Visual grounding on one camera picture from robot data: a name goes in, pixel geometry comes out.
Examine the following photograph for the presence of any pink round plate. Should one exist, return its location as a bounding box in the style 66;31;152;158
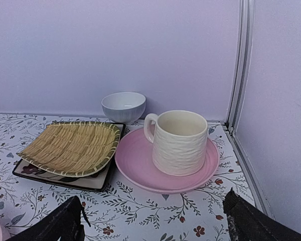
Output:
114;128;220;194

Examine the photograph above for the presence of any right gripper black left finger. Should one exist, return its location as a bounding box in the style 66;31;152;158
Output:
9;196;88;241

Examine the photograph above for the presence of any white ceramic bowl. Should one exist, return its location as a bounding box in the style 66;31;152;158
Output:
101;92;146;124

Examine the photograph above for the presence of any cream textured mug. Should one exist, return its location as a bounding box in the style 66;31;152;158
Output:
143;110;208;176

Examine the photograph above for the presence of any woven bamboo tray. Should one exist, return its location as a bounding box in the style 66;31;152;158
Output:
17;121;121;177

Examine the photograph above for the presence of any square floral plate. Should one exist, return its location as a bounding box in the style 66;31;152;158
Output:
13;123;126;192

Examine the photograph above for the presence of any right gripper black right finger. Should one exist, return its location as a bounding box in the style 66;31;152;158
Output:
223;190;301;241

